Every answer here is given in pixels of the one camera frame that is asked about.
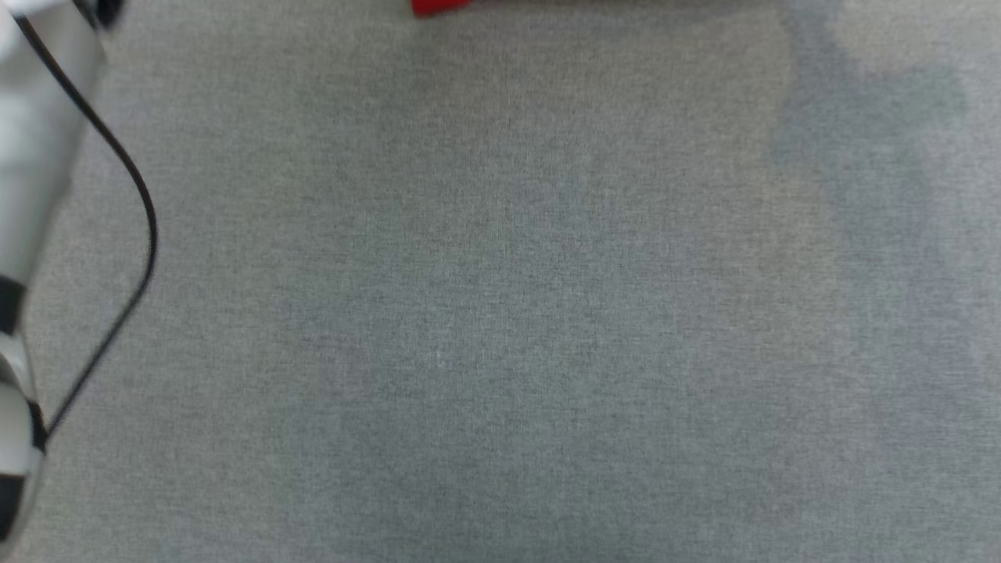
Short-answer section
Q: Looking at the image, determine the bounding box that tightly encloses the grey fabric sofa seat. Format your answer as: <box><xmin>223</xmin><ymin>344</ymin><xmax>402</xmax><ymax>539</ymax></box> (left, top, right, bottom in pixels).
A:
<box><xmin>0</xmin><ymin>0</ymin><xmax>1001</xmax><ymax>563</ymax></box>

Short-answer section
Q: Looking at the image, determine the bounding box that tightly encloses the red and white garment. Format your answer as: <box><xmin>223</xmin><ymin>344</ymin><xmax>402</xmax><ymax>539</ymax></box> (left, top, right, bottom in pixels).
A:
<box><xmin>410</xmin><ymin>0</ymin><xmax>475</xmax><ymax>19</ymax></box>

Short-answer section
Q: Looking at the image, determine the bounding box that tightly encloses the black cable with teal plug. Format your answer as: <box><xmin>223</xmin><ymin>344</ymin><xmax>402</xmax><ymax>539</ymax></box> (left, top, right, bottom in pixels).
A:
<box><xmin>12</xmin><ymin>14</ymin><xmax>160</xmax><ymax>448</ymax></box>

